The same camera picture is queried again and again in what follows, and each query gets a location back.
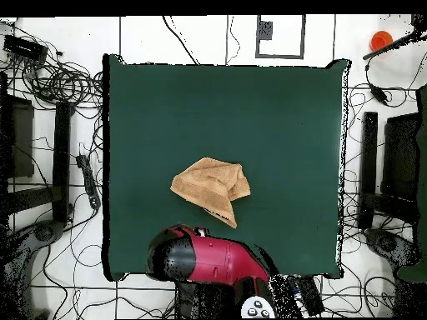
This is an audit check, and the tan terry towel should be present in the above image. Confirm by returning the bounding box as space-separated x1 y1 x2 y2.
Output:
169 156 252 230

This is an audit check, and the dark flat panel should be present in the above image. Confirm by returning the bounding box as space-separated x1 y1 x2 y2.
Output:
0 94 35 179
381 112 421 201

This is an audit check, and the dark green table cloth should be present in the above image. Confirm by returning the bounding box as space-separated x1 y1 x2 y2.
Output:
102 52 351 282

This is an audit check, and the black power strip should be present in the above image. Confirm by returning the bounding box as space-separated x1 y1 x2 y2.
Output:
75 154 102 210
296 275 324 317

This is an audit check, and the black stand bar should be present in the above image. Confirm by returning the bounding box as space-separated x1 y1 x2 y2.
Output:
358 111 379 229
52 101 75 223

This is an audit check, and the black power adapter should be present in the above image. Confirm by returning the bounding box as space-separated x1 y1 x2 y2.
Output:
368 82 389 106

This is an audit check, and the hanging green cloth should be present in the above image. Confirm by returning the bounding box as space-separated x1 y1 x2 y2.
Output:
396 87 427 284

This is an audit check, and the orange cup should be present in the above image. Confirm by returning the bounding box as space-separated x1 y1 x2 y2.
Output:
369 30 394 53

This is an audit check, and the black rod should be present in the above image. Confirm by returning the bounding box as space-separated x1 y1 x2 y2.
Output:
362 29 427 61

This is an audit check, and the black electronics box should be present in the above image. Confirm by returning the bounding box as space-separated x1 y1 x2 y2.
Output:
3 34 49 63

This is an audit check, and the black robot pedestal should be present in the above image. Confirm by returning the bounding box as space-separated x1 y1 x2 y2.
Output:
174 279 242 319

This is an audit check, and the grey square floor frame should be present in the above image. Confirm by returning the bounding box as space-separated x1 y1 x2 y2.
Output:
255 14 306 60

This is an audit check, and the tangled black cable bundle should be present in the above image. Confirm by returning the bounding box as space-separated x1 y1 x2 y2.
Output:
19 59 104 111

